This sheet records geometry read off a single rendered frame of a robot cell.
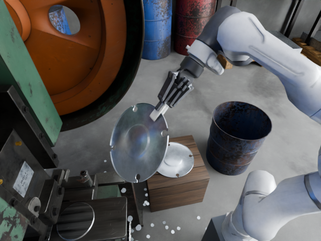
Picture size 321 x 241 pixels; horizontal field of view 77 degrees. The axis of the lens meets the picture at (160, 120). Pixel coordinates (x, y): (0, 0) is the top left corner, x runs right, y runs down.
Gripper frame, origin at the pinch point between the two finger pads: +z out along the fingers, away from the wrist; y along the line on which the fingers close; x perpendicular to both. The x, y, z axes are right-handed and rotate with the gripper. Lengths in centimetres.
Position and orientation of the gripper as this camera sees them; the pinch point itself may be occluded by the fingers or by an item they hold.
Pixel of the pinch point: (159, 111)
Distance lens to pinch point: 69.8
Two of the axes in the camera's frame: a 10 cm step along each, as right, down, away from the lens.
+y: -6.0, -2.3, -7.6
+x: 5.4, 5.8, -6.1
